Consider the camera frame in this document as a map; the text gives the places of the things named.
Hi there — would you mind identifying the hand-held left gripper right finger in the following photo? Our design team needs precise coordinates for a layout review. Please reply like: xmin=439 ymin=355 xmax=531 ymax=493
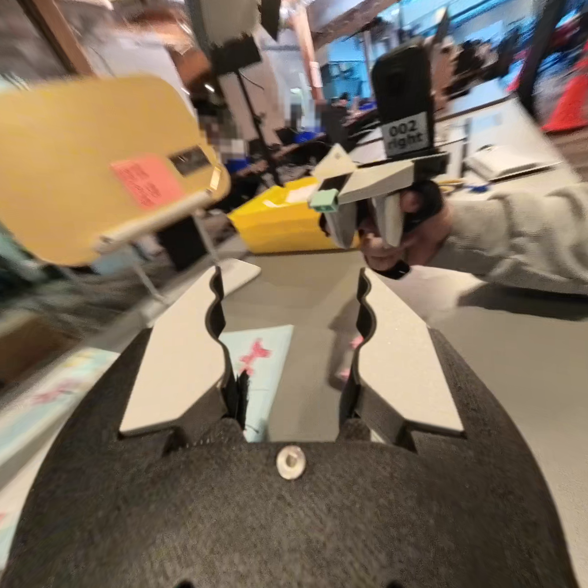
xmin=342 ymin=268 xmax=465 ymax=444

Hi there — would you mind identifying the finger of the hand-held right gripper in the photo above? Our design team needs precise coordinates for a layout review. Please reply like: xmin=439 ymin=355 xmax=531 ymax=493
xmin=321 ymin=160 xmax=418 ymax=250
xmin=312 ymin=144 xmax=358 ymax=191

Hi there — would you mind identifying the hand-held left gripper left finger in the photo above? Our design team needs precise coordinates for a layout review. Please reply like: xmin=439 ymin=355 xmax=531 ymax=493
xmin=119 ymin=266 xmax=236 ymax=437

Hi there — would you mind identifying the small green brick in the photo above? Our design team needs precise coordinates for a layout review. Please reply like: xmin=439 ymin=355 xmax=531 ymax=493
xmin=308 ymin=188 xmax=341 ymax=216

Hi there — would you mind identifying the person's right forearm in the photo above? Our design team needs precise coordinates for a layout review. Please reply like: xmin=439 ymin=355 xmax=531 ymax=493
xmin=429 ymin=181 xmax=588 ymax=295

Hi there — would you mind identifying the grey desk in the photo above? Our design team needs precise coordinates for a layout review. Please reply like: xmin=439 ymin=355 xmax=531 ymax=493
xmin=0 ymin=248 xmax=588 ymax=588

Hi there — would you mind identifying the person's right hand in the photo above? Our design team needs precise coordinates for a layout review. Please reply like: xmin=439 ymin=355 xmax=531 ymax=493
xmin=359 ymin=186 xmax=454 ymax=273

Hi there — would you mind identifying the instruction booklet pink animal cover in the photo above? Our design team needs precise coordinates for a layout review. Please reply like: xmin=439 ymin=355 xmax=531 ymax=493
xmin=220 ymin=324 xmax=295 ymax=443

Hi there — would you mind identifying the yellow plastic bin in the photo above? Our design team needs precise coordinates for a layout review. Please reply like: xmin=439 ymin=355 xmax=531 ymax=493
xmin=227 ymin=177 xmax=361 ymax=254

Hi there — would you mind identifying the grey background table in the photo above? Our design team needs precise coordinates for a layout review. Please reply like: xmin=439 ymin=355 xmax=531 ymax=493
xmin=345 ymin=97 xmax=570 ymax=185

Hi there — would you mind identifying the black tripod stand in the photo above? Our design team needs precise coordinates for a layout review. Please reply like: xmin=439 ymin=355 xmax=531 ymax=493
xmin=209 ymin=36 xmax=283 ymax=185

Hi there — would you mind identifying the white flat device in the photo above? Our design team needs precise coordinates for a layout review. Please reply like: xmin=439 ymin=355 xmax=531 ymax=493
xmin=464 ymin=145 xmax=564 ymax=183

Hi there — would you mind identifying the large instruction booklet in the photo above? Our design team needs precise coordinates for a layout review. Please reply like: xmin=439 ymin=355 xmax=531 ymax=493
xmin=0 ymin=347 xmax=121 ymax=483

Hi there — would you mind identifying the black label sticker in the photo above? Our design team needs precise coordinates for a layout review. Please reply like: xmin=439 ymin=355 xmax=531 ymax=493
xmin=168 ymin=146 xmax=209 ymax=176

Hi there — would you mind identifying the orange traffic cone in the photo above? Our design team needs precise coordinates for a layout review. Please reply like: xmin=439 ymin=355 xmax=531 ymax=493
xmin=541 ymin=73 xmax=588 ymax=135

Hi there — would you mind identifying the pink sticky note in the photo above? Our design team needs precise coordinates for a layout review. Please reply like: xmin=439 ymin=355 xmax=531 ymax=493
xmin=110 ymin=156 xmax=184 ymax=211

